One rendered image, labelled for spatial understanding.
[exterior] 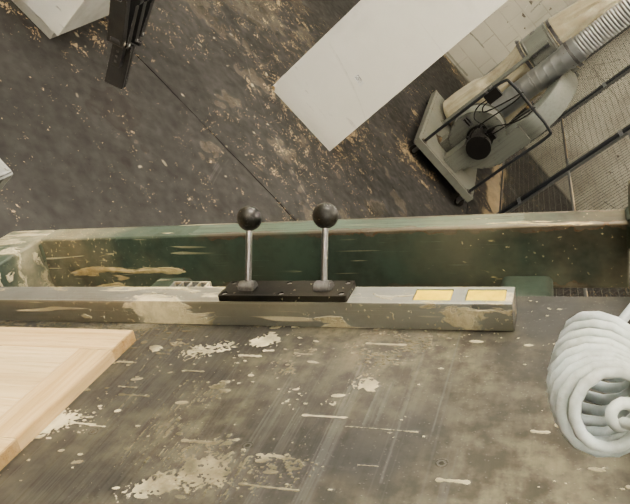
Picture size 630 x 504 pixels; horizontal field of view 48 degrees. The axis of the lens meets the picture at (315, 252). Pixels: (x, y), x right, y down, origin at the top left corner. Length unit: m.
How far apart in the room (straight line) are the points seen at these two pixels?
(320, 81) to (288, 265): 3.51
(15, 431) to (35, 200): 2.04
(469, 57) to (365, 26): 4.60
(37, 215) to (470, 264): 2.02
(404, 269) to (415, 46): 3.42
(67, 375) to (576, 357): 0.71
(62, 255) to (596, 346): 1.19
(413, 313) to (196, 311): 0.33
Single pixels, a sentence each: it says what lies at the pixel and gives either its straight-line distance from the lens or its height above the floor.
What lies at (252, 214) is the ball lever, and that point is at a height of 1.45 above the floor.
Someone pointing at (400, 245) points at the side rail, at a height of 1.52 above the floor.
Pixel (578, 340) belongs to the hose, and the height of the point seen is 1.85.
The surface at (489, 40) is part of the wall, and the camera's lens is 9.02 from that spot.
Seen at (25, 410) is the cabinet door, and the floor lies 1.20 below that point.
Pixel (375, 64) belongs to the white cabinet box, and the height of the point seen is 0.64.
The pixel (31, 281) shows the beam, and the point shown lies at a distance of 1.52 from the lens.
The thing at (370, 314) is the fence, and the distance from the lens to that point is 0.97.
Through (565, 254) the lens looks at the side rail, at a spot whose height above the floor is 1.72.
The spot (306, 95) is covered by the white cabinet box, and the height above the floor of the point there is 0.15.
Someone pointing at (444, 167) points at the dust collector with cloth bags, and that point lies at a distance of 5.99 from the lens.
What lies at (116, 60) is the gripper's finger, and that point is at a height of 1.43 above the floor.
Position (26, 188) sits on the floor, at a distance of 2.93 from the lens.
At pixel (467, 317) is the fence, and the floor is 1.63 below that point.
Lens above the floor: 2.00
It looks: 30 degrees down
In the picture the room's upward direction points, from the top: 53 degrees clockwise
